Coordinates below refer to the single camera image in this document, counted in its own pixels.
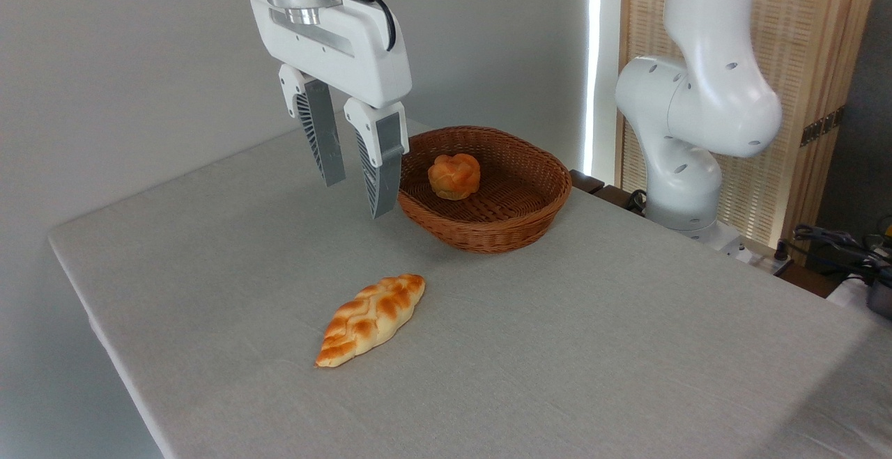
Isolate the black cable bundle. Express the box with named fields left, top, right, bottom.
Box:
left=792, top=224, right=892, bottom=287

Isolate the white power strip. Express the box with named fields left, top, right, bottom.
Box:
left=740, top=240, right=795, bottom=277

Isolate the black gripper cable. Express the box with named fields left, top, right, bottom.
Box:
left=333, top=0, right=397, bottom=52

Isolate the long braided bread loaf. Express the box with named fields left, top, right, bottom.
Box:
left=314, top=274, right=426, bottom=369

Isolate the dark metal screen hinge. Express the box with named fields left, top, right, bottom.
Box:
left=799, top=107, right=846, bottom=148

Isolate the dark brown wooden furniture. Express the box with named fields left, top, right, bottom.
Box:
left=569, top=169, right=650, bottom=217

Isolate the round orange bread roll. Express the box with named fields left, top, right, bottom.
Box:
left=427, top=153, right=482, bottom=201

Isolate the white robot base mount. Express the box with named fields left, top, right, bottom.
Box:
left=679, top=219, right=755, bottom=263

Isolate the brown wicker basket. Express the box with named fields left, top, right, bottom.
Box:
left=397, top=125, right=574, bottom=255

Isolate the grey tablecloth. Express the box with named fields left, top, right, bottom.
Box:
left=47, top=114, right=892, bottom=459

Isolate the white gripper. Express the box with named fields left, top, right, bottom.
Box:
left=249, top=0, right=413, bottom=220

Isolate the wooden folding screen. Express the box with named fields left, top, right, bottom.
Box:
left=617, top=0, right=883, bottom=265

